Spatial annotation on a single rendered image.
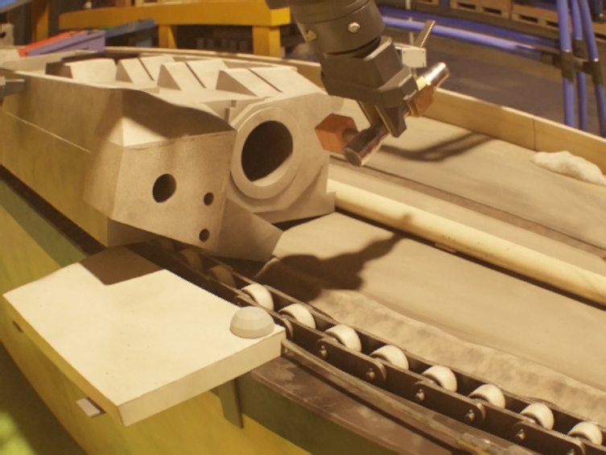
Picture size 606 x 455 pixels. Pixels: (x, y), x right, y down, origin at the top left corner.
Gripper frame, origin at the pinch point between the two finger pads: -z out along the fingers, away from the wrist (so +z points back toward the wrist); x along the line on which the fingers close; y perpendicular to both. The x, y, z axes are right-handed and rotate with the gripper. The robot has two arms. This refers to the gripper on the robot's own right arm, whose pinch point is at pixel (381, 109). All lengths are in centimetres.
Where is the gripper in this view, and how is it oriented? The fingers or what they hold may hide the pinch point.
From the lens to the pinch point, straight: 87.5
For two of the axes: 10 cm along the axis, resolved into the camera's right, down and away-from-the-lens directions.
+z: -3.6, -7.2, -6.0
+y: -6.5, 6.5, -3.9
